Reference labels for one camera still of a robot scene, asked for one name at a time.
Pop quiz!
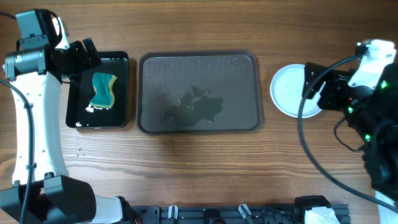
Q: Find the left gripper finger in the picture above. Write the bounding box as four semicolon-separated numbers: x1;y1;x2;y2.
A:
83;38;101;67
69;41;88;73

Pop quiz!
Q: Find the green yellow sponge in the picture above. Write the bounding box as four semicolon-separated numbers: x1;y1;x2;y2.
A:
90;72;118;109

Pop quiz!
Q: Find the white plate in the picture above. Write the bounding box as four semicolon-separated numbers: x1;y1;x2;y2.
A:
270;64;305;118

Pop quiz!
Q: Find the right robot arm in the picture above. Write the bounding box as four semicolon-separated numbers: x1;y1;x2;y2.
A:
298;63;397;223

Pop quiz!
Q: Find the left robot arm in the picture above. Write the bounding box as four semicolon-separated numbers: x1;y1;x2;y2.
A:
1;39;130;223

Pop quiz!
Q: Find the brown serving tray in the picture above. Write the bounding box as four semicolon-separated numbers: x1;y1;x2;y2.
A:
136;50;262;134

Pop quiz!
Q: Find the black water basin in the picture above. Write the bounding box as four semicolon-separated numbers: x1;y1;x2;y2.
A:
65;51;129;129

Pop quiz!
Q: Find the black mounting rail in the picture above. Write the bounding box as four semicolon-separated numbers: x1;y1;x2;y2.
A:
129;202;351;224

